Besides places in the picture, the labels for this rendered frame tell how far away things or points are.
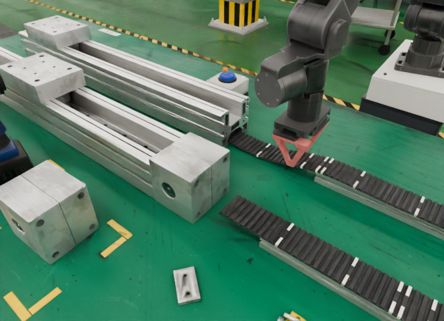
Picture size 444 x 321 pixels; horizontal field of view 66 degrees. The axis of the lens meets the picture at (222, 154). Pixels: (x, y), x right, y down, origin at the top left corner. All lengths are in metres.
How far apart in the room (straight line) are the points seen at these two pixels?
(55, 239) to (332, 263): 0.39
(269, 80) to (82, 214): 0.34
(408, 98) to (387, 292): 0.56
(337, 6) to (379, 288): 0.38
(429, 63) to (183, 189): 0.69
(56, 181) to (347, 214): 0.47
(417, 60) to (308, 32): 0.50
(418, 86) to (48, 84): 0.83
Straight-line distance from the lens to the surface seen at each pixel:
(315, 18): 0.54
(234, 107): 0.75
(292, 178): 0.67
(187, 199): 0.54
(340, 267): 0.51
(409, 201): 0.65
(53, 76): 0.82
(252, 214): 0.55
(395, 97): 0.97
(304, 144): 0.60
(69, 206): 0.54
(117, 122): 0.74
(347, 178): 0.64
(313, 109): 0.60
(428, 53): 0.99
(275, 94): 0.52
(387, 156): 0.79
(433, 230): 0.65
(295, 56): 0.53
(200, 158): 0.55
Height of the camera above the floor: 1.22
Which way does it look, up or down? 38 degrees down
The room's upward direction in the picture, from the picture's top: straight up
